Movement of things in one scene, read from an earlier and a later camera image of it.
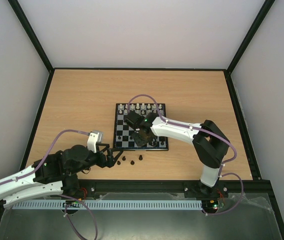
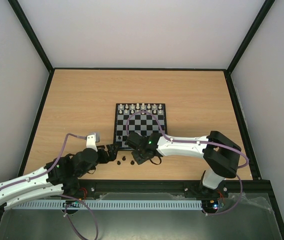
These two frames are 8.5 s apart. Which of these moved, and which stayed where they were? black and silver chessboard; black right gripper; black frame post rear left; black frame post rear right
Moved: black right gripper
Stayed: black and silver chessboard; black frame post rear left; black frame post rear right
